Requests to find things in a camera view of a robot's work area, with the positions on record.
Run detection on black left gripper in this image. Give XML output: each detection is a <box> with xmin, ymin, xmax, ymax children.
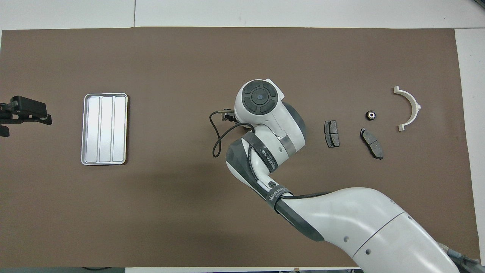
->
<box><xmin>0</xmin><ymin>96</ymin><xmax>53</xmax><ymax>137</ymax></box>

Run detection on brown table mat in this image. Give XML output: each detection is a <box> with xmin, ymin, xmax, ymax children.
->
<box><xmin>0</xmin><ymin>27</ymin><xmax>481</xmax><ymax>268</ymax></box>

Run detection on rectangular dark brake pad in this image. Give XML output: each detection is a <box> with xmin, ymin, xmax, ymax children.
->
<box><xmin>324</xmin><ymin>120</ymin><xmax>340</xmax><ymax>148</ymax></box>

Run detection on elongated dark brake pad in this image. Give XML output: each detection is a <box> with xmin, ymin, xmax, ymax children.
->
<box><xmin>360</xmin><ymin>128</ymin><xmax>384</xmax><ymax>160</ymax></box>

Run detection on silver metal tray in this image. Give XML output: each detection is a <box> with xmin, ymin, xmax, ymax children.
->
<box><xmin>81</xmin><ymin>93</ymin><xmax>128</xmax><ymax>166</ymax></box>

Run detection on white half-ring bracket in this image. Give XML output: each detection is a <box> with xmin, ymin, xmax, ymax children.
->
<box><xmin>393</xmin><ymin>86</ymin><xmax>421</xmax><ymax>132</ymax></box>

